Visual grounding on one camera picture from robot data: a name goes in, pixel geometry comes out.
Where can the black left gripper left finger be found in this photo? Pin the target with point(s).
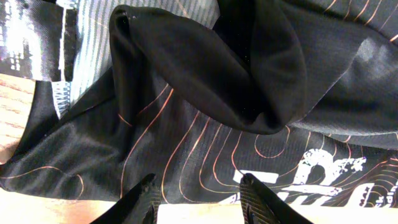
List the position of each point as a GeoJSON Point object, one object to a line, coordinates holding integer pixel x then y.
{"type": "Point", "coordinates": [139, 206]}

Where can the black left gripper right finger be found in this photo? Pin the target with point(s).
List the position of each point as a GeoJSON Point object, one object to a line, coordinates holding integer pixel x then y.
{"type": "Point", "coordinates": [260, 205]}

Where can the black patterned jersey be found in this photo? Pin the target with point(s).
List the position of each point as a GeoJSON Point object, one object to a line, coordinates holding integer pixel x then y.
{"type": "Point", "coordinates": [301, 94]}

